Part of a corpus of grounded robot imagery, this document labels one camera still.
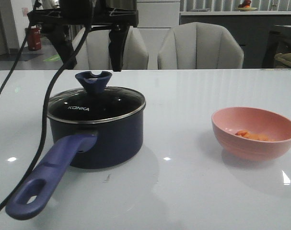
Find beige upholstered chair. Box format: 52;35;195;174
74;26;149;70
157;22;244;69

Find grey counter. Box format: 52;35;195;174
179;11;291;69

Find dark blue saucepan purple handle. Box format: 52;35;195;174
5;109;144;220

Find red trash bin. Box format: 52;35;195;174
25;26;42;51

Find olive cushion seat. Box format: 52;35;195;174
274;53;291;69

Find left beige upholstered chair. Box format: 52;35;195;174
74;26;149;70

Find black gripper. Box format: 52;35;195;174
27;0;139;72

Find white cabinet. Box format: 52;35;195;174
137;0;180;69

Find fruit plate on counter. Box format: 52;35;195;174
236;0;257;12

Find black cable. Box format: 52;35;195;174
0;19;93;216
0;14;37;120

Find orange ham slices pile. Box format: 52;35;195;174
235;130;275;141

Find glass pot lid purple knob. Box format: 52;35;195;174
45;70;146;124

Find right beige upholstered chair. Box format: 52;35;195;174
157;22;244;69

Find pink bowl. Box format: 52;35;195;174
211;107;291;161

